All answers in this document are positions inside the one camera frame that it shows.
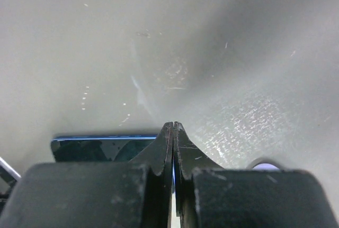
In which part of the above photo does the lavender phone case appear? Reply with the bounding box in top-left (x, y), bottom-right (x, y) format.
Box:
top-left (248, 158), bottom-right (282, 170)

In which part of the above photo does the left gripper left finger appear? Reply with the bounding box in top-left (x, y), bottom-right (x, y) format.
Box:
top-left (1, 122), bottom-right (173, 227)

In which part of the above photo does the aluminium rail frame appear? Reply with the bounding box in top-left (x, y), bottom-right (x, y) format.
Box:
top-left (1, 157), bottom-right (21, 202)

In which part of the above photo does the dark blue phone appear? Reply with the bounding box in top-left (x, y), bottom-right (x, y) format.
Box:
top-left (50, 134), bottom-right (157, 162)

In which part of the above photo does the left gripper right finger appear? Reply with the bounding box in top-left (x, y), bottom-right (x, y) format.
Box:
top-left (173, 122), bottom-right (338, 227)

